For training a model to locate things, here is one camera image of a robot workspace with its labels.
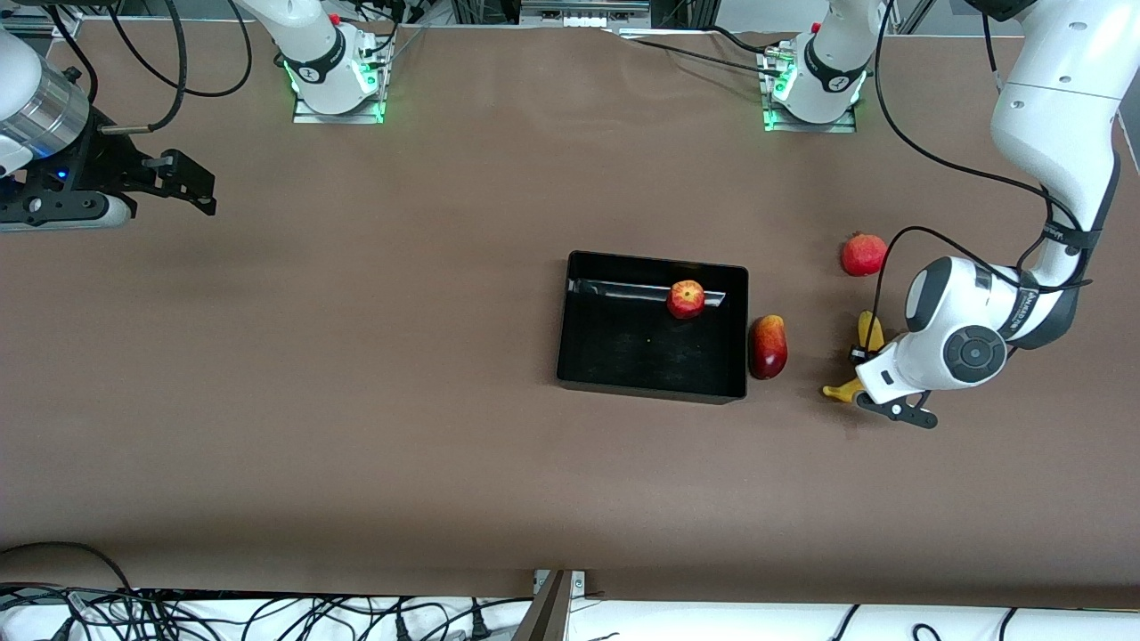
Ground yellow banana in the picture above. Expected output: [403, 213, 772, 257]
[821, 310, 885, 403]

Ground red yellow apple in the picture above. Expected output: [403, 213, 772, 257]
[667, 280, 706, 320]

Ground black rectangular plastic box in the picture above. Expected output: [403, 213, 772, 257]
[556, 250, 749, 405]

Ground red orange mango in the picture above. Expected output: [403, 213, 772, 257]
[748, 314, 789, 381]

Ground red pomegranate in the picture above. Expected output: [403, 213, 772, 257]
[841, 231, 889, 278]

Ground grey device with ports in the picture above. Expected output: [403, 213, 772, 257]
[521, 0, 651, 29]

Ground black cable with metal plug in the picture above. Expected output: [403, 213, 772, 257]
[45, 0, 188, 134]

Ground black looping cable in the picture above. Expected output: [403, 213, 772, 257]
[107, 0, 253, 97]

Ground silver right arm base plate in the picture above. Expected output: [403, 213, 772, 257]
[292, 40, 386, 124]

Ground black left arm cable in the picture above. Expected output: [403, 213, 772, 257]
[875, 0, 1092, 357]

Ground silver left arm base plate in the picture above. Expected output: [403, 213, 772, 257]
[761, 45, 858, 133]

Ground thin black tabletop cable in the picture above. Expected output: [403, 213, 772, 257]
[619, 25, 785, 77]

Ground grey metal post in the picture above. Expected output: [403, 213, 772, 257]
[512, 570, 571, 641]

